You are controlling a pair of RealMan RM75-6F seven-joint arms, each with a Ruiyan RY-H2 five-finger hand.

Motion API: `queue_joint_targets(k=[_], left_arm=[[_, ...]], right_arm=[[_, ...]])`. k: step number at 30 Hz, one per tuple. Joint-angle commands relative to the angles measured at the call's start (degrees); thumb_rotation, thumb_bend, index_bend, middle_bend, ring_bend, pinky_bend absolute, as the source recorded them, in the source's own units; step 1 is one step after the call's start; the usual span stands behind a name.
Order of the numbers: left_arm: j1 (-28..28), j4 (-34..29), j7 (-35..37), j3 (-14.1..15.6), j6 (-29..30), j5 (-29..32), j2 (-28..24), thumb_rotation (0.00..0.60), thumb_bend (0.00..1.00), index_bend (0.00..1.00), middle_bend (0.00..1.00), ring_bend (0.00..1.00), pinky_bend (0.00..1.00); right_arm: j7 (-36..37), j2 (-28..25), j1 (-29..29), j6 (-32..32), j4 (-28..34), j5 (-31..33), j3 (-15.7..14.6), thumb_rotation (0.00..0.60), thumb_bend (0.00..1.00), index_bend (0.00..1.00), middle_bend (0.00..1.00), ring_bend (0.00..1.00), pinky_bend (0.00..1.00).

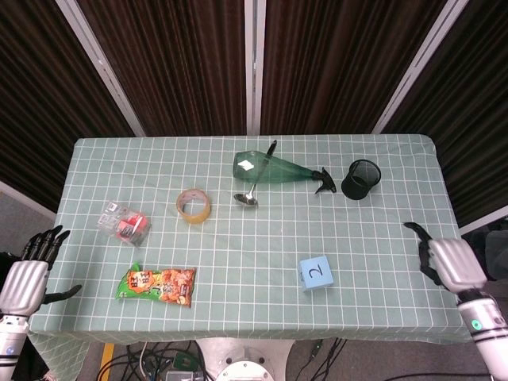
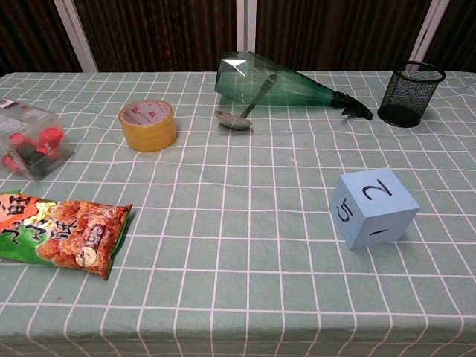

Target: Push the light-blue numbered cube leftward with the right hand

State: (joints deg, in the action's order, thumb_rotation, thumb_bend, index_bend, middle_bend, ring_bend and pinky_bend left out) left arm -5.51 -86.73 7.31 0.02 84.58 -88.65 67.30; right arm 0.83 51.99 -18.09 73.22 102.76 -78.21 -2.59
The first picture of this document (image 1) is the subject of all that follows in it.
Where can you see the green transparent spray bottle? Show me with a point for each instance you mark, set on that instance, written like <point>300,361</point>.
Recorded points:
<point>278,172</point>

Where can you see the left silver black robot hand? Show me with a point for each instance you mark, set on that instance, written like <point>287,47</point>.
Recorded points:
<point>24,285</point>

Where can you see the yellow packing tape roll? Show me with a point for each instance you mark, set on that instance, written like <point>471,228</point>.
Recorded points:
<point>194,216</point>

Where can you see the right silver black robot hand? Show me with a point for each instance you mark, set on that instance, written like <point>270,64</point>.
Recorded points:
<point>456,264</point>

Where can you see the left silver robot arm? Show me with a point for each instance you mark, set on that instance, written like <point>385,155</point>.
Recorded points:
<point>12,345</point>

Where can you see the light blue numbered foam cube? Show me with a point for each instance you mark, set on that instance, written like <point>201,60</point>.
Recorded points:
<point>316,274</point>

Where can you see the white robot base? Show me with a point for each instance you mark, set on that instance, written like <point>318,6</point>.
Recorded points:
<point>246,357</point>

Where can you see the green white grid tablecloth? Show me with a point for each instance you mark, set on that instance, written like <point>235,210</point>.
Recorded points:
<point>254,246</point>

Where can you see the orange green snack bag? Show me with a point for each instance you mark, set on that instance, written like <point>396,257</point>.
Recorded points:
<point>158,285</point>

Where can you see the green circuit board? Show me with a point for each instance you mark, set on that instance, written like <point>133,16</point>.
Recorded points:
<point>183,360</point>

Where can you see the clear box with red caps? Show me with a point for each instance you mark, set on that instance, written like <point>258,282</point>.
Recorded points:
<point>127,226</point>

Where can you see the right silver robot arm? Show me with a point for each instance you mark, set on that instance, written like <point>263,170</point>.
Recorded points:
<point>486,329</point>

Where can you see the black mesh pen holder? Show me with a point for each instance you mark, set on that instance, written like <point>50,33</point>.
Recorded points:
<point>359,182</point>

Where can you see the white partition frame post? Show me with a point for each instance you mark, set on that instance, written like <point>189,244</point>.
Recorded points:
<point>420,67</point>
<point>103,67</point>
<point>255,67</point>
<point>486,225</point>

